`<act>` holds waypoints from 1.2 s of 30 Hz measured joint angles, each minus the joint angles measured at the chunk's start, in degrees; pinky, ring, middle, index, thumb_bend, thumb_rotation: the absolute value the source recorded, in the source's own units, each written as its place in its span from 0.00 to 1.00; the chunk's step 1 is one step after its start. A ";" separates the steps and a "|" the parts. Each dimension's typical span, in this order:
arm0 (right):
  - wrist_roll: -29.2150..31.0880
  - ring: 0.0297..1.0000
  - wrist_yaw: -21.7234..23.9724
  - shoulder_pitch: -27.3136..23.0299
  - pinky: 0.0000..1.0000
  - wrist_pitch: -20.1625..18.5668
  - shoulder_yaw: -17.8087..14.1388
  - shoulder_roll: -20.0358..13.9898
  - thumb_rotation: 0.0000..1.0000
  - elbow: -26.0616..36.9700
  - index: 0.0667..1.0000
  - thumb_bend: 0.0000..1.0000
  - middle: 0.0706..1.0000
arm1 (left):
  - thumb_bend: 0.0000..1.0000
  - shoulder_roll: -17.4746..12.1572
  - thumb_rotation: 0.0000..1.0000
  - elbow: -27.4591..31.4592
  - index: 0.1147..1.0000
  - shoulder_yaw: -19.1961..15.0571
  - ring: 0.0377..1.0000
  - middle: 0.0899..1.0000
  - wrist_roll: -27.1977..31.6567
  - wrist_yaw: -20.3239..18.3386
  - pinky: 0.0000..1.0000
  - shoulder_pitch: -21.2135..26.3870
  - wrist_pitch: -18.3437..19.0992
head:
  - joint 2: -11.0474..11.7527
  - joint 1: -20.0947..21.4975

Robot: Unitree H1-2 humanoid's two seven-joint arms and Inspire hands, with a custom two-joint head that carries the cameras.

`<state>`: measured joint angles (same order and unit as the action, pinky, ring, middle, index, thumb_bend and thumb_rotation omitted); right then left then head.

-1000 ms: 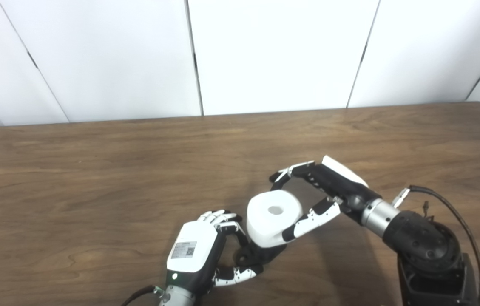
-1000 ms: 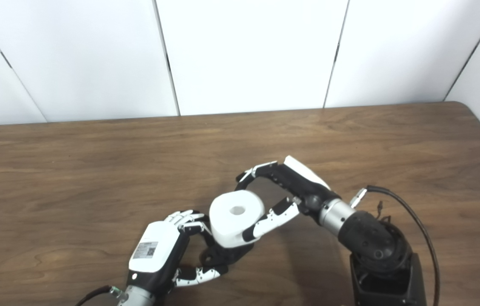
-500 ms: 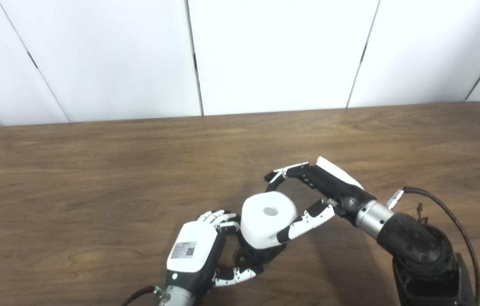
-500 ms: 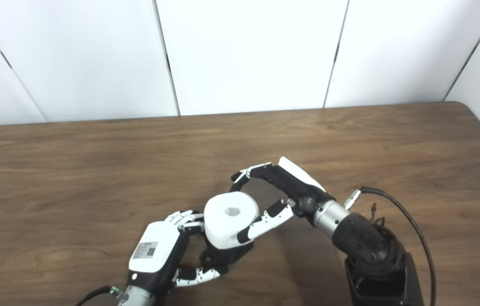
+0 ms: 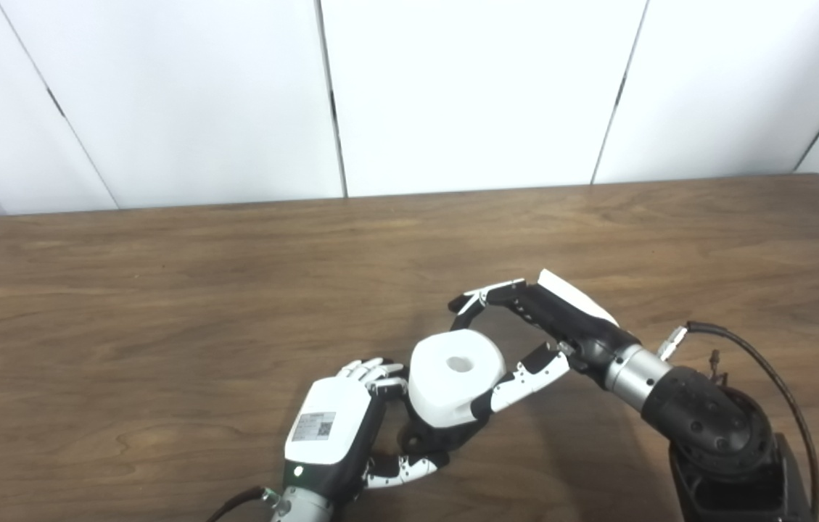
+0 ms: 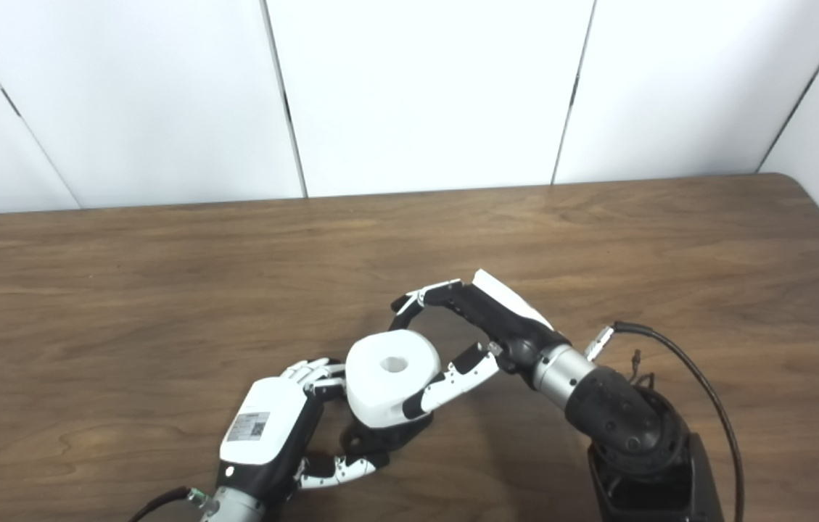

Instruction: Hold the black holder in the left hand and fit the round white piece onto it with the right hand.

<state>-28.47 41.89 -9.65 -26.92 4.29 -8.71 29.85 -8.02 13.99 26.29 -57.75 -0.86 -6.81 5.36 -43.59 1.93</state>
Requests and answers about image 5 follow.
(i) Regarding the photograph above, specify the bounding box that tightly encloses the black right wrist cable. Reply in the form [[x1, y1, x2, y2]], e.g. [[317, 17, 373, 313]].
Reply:
[[658, 320, 819, 522]]

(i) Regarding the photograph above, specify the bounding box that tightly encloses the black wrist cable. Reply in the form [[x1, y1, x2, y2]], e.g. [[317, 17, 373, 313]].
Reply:
[[205, 485, 287, 522], [658, 320, 819, 522]]

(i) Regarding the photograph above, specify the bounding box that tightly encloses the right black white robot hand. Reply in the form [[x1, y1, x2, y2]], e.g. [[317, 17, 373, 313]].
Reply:
[[448, 269, 643, 415]]

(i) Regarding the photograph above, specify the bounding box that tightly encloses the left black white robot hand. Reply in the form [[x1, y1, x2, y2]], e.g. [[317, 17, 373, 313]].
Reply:
[[283, 356, 451, 502]]

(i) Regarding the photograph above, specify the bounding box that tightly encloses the round white plastic piece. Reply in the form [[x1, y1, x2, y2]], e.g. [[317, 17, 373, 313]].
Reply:
[[407, 328, 507, 429]]

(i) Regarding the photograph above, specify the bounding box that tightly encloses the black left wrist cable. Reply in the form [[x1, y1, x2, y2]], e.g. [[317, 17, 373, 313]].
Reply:
[[205, 485, 287, 522]]

